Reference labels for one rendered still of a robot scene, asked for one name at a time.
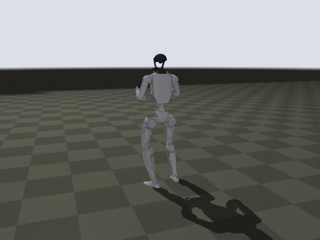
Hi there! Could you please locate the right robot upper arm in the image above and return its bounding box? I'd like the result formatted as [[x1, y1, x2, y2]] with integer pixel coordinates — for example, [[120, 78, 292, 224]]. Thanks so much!
[[171, 74, 181, 98]]

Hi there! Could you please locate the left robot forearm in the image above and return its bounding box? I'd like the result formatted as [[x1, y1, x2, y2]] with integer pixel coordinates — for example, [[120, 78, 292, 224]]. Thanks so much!
[[135, 86, 140, 99]]

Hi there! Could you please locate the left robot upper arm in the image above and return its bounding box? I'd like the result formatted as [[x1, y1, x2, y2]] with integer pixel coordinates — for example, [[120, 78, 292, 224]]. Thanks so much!
[[137, 75, 153, 101]]

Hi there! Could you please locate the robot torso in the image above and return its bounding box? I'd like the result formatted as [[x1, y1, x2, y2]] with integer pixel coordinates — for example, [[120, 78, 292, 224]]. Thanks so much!
[[150, 71, 173, 124]]

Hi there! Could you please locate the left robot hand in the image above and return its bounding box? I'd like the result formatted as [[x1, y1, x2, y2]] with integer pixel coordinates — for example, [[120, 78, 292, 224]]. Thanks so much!
[[135, 79, 142, 89]]

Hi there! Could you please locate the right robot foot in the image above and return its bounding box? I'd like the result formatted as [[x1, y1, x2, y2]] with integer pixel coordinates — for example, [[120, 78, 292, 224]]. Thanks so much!
[[170, 175, 179, 182]]

